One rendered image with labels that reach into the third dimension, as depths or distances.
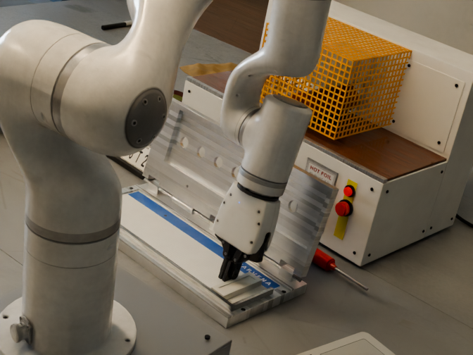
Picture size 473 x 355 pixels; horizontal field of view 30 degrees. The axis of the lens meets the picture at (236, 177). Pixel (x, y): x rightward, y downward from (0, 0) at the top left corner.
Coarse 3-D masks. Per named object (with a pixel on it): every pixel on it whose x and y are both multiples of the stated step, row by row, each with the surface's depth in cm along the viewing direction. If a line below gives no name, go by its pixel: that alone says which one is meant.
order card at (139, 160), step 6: (144, 150) 192; (120, 156) 195; (126, 156) 194; (132, 156) 193; (138, 156) 192; (144, 156) 191; (132, 162) 193; (138, 162) 192; (144, 162) 191; (138, 168) 192
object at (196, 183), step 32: (192, 128) 175; (160, 160) 179; (192, 160) 175; (224, 160) 170; (192, 192) 174; (224, 192) 170; (288, 192) 160; (320, 192) 156; (288, 224) 160; (320, 224) 154; (288, 256) 159
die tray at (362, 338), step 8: (352, 336) 149; (360, 336) 150; (368, 336) 150; (328, 344) 146; (336, 344) 146; (344, 344) 147; (352, 344) 147; (360, 344) 148; (368, 344) 148; (376, 344) 148; (304, 352) 143; (312, 352) 143; (320, 352) 144; (328, 352) 144; (336, 352) 144; (344, 352) 145; (352, 352) 145; (360, 352) 146; (368, 352) 146; (376, 352) 146; (384, 352) 147; (392, 352) 147
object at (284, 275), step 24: (144, 192) 180; (168, 192) 179; (192, 216) 175; (120, 240) 162; (216, 240) 168; (144, 264) 158; (264, 264) 163; (288, 264) 162; (192, 288) 151; (288, 288) 157; (216, 312) 147; (240, 312) 148
